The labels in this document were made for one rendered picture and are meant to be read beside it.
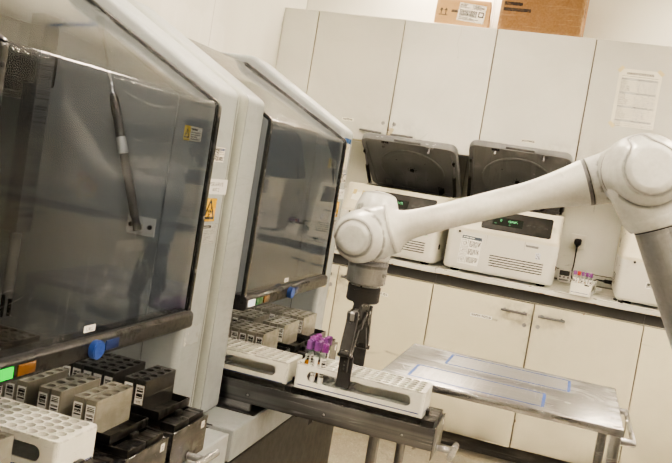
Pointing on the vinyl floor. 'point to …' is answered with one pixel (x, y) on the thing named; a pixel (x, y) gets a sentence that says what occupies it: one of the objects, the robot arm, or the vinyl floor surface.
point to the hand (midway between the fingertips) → (350, 372)
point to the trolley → (516, 395)
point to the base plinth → (495, 449)
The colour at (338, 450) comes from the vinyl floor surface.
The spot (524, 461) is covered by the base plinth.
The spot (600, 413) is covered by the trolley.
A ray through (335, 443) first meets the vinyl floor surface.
